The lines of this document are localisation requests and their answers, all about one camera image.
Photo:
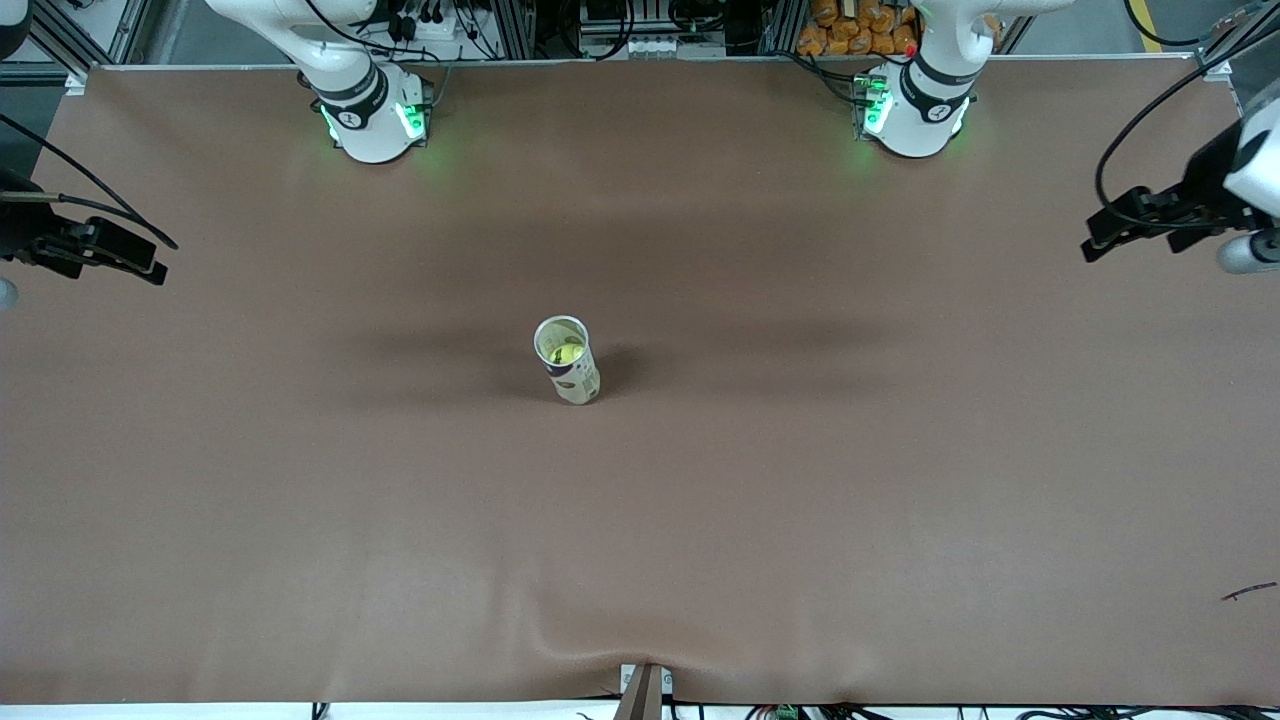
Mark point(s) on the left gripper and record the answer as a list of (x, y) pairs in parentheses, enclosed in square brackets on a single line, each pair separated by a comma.
[(1204, 178)]

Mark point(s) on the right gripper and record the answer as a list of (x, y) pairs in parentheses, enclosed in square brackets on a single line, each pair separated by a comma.
[(18, 236)]

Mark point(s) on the yellow tennis ball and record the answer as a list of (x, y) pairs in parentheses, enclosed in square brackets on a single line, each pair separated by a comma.
[(568, 353)]

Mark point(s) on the Wilson tennis ball can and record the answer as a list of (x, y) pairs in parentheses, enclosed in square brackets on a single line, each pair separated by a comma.
[(580, 385)]

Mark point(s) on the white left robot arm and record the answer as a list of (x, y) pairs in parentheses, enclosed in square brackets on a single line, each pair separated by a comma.
[(925, 110)]

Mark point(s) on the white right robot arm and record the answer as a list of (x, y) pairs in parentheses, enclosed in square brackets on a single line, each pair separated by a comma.
[(370, 120)]

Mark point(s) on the orange pastry pile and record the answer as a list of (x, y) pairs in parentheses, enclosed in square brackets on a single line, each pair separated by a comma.
[(860, 25)]

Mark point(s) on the small black twig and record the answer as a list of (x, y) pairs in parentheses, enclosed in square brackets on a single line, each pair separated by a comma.
[(1250, 591)]

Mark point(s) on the white power strip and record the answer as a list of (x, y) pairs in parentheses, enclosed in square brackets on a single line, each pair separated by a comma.
[(420, 25)]

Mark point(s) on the brown table mat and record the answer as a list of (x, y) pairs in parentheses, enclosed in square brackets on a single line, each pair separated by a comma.
[(640, 550)]

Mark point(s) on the aluminium frame strut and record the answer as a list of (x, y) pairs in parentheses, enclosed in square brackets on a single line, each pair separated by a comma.
[(1215, 65), (55, 40)]

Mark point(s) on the aluminium frame post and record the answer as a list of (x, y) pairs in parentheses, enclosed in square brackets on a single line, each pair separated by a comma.
[(512, 25), (780, 25)]

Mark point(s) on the grey metal bracket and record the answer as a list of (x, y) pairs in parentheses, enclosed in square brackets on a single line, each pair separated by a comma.
[(645, 690)]

